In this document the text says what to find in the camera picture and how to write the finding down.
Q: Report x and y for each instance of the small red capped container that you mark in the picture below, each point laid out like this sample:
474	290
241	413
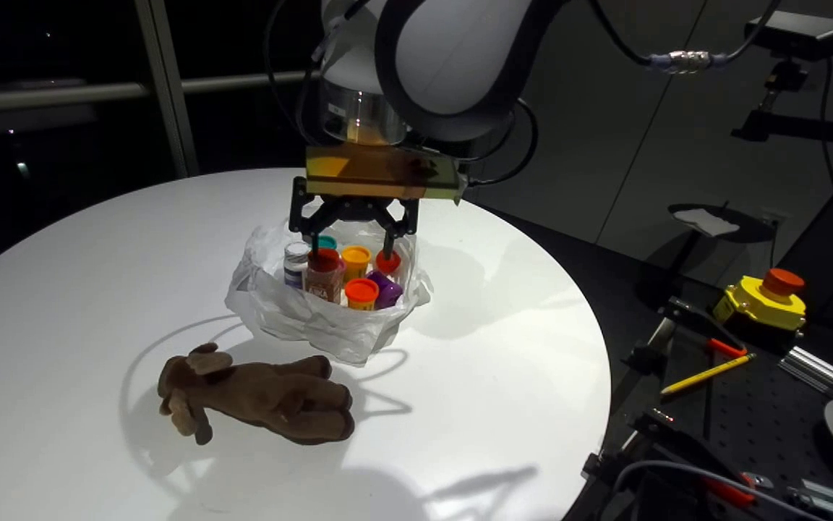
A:
390	263

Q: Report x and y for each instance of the glossy wrist camera box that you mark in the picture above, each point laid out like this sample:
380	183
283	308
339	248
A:
378	173

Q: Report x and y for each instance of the translucent white plastic bag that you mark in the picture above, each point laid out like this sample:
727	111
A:
290	321

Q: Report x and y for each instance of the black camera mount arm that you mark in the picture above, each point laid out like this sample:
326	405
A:
802	125

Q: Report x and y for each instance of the yellow pencil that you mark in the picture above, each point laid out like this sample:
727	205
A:
706	374

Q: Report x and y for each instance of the small bottle with white cap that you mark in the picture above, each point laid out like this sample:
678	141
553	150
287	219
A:
297	266

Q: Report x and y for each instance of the aluminium profile rail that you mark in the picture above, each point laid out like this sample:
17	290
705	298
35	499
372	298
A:
822	370

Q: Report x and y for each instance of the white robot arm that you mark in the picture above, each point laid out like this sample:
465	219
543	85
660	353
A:
455	49

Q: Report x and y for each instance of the light grey window post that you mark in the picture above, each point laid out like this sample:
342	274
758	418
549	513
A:
167	89

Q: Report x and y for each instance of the yellow emergency stop button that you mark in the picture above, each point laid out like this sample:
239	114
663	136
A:
766	299

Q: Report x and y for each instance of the grey horizontal window railing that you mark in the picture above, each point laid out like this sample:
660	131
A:
50	95

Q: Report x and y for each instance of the black camera on stand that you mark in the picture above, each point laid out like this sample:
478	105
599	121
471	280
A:
802	34

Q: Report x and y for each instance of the dough tub with orange lid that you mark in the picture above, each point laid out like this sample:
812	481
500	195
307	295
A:
364	295

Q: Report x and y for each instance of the spice jar with red lid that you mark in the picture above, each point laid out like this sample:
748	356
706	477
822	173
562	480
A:
326	277

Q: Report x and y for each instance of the black perforated breadboard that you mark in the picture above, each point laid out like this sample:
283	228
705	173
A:
774	425

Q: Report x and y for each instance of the brown plush moose toy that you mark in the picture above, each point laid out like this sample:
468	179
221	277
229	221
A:
262	395

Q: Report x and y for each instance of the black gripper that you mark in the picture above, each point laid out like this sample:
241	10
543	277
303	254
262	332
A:
364	111

